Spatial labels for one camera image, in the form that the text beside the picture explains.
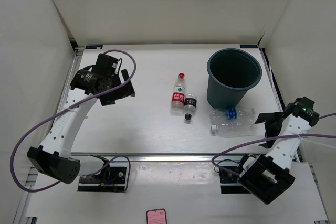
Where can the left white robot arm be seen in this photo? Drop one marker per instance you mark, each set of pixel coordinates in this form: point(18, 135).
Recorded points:
point(52, 157)

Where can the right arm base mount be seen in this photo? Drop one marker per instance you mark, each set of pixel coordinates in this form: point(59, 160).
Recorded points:
point(228, 181)

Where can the dark green plastic bin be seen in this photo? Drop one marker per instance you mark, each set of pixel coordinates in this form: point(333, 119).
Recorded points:
point(231, 73)

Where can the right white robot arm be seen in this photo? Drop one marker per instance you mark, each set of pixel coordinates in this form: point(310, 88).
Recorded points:
point(268, 176)

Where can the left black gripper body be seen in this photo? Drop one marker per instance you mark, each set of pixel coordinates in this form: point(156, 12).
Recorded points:
point(105, 98)

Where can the red label plastic bottle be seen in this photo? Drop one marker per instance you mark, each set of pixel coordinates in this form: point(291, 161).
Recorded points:
point(178, 95)

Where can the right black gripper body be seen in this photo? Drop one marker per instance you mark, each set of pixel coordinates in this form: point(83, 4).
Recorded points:
point(272, 127)

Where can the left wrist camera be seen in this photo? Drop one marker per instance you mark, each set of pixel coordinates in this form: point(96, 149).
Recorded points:
point(105, 65)

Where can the clear bottle white cap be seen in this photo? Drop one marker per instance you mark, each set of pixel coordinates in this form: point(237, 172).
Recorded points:
point(232, 129)

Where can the small black label bottle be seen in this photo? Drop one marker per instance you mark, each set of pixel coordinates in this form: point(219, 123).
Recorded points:
point(190, 103)

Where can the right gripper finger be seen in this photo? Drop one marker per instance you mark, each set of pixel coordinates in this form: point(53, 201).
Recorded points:
point(267, 144)
point(268, 117)

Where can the pink smartphone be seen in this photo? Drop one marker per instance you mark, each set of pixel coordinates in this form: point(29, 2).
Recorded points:
point(156, 216)

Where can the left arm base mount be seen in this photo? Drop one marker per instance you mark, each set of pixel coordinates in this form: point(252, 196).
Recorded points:
point(101, 175)

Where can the blue label clear bottle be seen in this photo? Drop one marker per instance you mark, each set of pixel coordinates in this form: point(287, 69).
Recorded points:
point(238, 115)

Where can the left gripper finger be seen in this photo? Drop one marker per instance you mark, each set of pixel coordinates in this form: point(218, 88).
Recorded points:
point(125, 91)
point(126, 76)

